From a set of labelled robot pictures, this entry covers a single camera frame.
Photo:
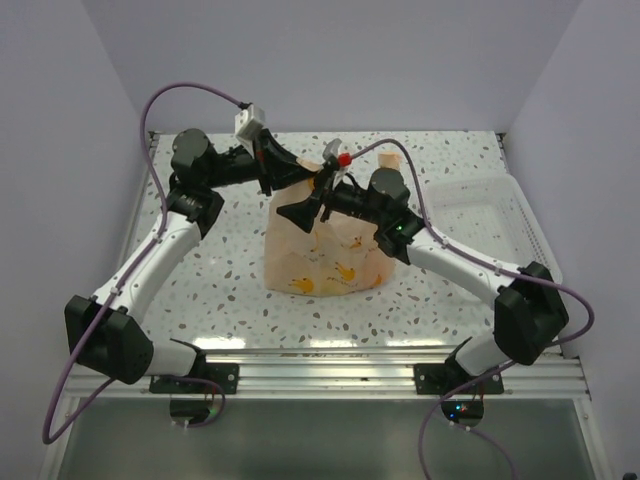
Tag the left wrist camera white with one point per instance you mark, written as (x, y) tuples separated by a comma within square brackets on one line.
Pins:
[(248, 123)]

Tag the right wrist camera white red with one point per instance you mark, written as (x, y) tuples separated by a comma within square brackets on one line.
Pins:
[(337, 160)]

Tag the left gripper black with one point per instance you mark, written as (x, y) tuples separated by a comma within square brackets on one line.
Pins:
[(274, 166)]

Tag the orange translucent plastic bag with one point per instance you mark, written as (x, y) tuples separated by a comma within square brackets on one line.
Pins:
[(339, 256)]

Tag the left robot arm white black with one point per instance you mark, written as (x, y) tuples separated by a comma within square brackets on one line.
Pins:
[(104, 330)]

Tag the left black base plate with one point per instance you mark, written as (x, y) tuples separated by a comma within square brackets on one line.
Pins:
[(207, 378)]

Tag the white plastic tray basket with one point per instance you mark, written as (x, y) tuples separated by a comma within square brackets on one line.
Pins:
[(491, 215)]

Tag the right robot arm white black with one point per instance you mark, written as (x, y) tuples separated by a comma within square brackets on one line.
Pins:
[(528, 310)]

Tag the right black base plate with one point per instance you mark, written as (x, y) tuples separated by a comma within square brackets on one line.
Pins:
[(439, 379)]

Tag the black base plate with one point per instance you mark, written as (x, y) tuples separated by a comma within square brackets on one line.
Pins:
[(207, 378), (439, 379)]

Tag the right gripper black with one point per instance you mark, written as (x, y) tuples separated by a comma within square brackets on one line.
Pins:
[(304, 213)]

